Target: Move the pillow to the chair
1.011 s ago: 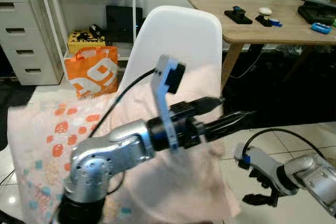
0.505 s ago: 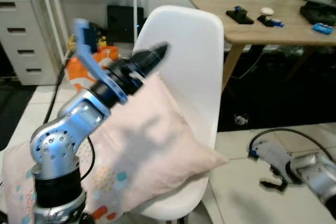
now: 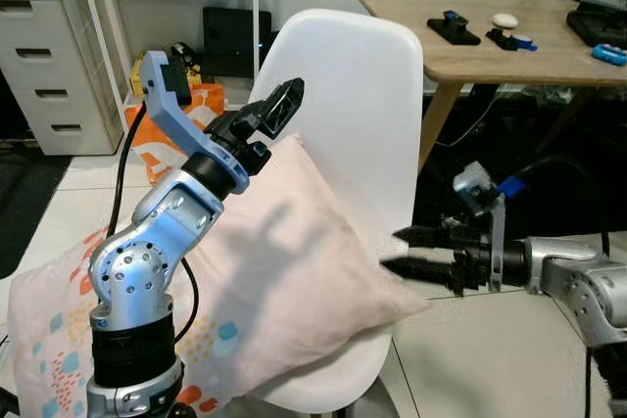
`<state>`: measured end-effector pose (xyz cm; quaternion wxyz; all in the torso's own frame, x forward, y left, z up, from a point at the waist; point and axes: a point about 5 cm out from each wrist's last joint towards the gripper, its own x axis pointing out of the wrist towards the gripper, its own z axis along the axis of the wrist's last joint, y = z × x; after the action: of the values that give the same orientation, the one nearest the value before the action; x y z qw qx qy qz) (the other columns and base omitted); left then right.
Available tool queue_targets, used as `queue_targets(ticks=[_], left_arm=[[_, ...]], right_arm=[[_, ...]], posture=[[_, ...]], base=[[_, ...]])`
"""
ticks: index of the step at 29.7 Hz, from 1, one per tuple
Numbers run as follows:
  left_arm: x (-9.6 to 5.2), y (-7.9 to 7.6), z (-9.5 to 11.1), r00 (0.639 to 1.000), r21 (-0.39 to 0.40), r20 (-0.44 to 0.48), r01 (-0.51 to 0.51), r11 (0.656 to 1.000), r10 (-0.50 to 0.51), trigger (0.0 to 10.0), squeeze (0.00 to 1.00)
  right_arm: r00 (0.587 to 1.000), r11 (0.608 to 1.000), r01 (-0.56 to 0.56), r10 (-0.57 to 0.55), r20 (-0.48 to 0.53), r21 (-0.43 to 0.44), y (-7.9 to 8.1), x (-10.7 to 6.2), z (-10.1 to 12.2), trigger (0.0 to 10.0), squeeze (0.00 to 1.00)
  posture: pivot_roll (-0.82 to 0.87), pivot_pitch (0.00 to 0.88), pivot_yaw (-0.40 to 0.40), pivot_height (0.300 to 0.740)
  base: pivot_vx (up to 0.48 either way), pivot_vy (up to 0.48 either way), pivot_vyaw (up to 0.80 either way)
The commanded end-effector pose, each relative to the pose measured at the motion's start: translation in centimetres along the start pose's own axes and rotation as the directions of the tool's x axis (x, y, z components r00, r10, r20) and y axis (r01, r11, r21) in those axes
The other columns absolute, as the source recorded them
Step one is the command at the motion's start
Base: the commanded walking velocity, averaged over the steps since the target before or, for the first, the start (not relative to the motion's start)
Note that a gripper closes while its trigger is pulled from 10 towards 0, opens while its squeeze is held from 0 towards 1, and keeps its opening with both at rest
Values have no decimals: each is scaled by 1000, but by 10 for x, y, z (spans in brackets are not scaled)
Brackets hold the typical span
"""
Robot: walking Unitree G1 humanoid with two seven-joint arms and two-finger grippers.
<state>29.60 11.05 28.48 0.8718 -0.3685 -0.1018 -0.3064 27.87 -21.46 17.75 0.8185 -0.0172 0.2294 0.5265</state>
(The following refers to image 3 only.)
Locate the small black and blue device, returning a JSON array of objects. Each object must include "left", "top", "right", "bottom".
[{"left": 486, "top": 27, "right": 539, "bottom": 53}]

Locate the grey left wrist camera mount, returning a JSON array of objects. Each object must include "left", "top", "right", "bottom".
[{"left": 138, "top": 48, "right": 252, "bottom": 195}]

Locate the white plastic chair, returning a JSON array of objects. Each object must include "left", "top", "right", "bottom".
[{"left": 239, "top": 8, "right": 425, "bottom": 415}]

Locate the bright blue object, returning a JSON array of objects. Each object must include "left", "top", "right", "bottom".
[{"left": 589, "top": 42, "right": 627, "bottom": 68}]

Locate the white drawer cabinet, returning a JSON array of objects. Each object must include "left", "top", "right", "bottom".
[{"left": 0, "top": 0, "right": 124, "bottom": 158}]

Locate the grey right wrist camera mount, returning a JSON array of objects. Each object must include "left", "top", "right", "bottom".
[{"left": 452, "top": 161, "right": 521, "bottom": 293}]

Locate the pink pillow with orange spots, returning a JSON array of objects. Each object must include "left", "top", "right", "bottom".
[{"left": 8, "top": 133, "right": 428, "bottom": 418}]

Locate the black box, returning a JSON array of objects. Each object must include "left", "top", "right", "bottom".
[{"left": 202, "top": 6, "right": 273, "bottom": 80}]

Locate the light wooden table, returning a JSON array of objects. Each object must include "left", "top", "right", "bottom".
[{"left": 344, "top": 0, "right": 627, "bottom": 173}]

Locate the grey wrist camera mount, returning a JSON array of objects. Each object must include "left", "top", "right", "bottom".
[
  {"left": 138, "top": 48, "right": 252, "bottom": 195},
  {"left": 452, "top": 161, "right": 521, "bottom": 293}
]

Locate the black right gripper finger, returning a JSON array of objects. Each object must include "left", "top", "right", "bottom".
[
  {"left": 379, "top": 255, "right": 462, "bottom": 288},
  {"left": 391, "top": 224, "right": 462, "bottom": 249}
]

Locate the orange bag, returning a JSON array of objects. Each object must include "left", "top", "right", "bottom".
[{"left": 123, "top": 82, "right": 227, "bottom": 186}]

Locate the black pad with blue part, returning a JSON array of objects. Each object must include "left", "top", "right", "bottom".
[{"left": 426, "top": 10, "right": 482, "bottom": 46}]

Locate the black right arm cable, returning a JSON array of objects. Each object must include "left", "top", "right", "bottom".
[{"left": 508, "top": 154, "right": 614, "bottom": 255}]

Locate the yellow box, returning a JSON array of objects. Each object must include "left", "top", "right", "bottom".
[{"left": 129, "top": 49, "right": 203, "bottom": 97}]

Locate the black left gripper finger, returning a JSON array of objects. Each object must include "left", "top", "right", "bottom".
[
  {"left": 262, "top": 79, "right": 306, "bottom": 138},
  {"left": 252, "top": 77, "right": 298, "bottom": 113}
]

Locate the large black device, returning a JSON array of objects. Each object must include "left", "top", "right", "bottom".
[{"left": 562, "top": 0, "right": 627, "bottom": 48}]

